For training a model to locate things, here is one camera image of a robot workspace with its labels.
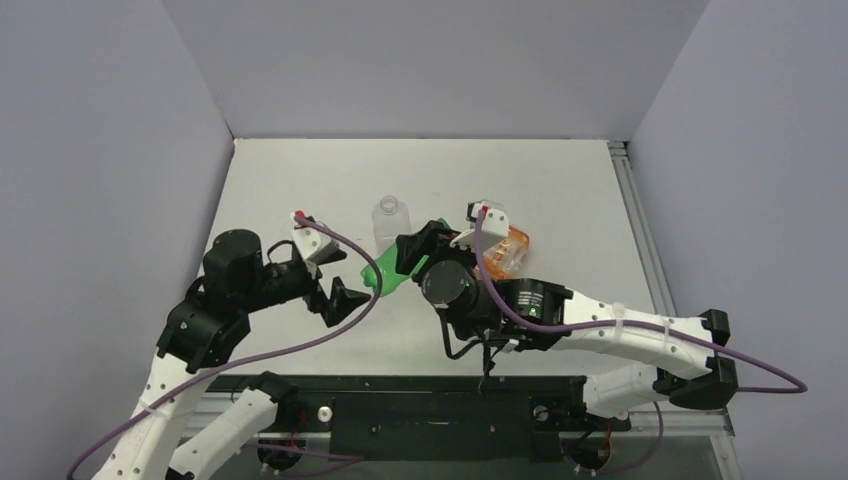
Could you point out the green plastic bottle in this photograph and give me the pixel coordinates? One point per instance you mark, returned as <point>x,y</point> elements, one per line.
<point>386,262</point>

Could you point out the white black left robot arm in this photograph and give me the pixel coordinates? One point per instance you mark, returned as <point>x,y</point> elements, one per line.
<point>198,340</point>

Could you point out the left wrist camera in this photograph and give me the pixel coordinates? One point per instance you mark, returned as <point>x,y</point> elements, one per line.
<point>312,245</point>

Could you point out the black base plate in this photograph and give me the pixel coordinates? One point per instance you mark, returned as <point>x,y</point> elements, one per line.
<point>441,418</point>

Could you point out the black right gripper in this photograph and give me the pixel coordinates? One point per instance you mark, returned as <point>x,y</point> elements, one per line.
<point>424,244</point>

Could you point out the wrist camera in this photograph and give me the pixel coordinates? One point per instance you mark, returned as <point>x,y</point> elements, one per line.
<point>312,245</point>
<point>489,225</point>

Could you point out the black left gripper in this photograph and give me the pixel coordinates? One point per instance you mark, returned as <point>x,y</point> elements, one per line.
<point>342,299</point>

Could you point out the orange label plastic bottle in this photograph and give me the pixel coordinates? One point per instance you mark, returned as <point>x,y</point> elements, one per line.
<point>505,260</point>

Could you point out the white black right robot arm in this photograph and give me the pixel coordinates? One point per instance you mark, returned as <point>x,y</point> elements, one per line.
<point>673,359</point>

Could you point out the aluminium table edge rail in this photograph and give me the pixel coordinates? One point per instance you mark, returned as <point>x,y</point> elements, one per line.
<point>649,256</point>

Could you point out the clear square plastic bottle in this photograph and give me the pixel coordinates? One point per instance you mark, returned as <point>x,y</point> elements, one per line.
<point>390,218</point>

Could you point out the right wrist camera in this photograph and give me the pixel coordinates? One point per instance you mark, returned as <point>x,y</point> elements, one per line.
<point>489,225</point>

